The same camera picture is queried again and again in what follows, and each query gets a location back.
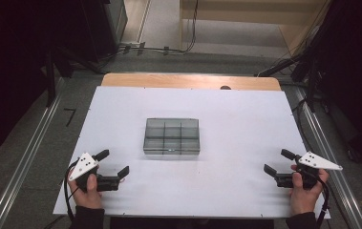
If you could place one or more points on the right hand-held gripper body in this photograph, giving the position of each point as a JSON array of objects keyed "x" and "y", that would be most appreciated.
[{"x": 315, "y": 161}]

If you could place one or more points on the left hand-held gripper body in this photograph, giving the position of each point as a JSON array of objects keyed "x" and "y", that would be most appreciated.
[{"x": 81, "y": 165}]

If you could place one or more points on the clear plastic compartment box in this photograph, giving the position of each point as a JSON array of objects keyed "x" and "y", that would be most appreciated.
[{"x": 171, "y": 136}]

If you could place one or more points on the person's left hand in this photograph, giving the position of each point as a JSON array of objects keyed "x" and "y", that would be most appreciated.
[{"x": 88, "y": 198}]

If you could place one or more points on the person's right hand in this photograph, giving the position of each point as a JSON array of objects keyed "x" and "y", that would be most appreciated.
[{"x": 302, "y": 200}]

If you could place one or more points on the black metal stand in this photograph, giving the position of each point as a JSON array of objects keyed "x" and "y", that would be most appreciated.
[
  {"x": 310, "y": 73},
  {"x": 50, "y": 82}
]

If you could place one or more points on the black curtain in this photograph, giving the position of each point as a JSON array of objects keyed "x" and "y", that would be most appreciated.
[
  {"x": 6, "y": 79},
  {"x": 357, "y": 79}
]

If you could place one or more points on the wooden table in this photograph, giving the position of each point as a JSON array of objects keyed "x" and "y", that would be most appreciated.
[{"x": 169, "y": 81}]

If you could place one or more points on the dark cabinet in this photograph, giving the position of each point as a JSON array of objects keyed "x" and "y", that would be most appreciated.
[{"x": 105, "y": 28}]

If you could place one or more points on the beige wooden shelf unit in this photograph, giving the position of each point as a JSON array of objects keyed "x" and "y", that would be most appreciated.
[{"x": 232, "y": 19}]

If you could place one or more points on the metal floor rail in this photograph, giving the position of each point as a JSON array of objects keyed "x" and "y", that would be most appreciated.
[
  {"x": 25, "y": 159},
  {"x": 334, "y": 143}
]

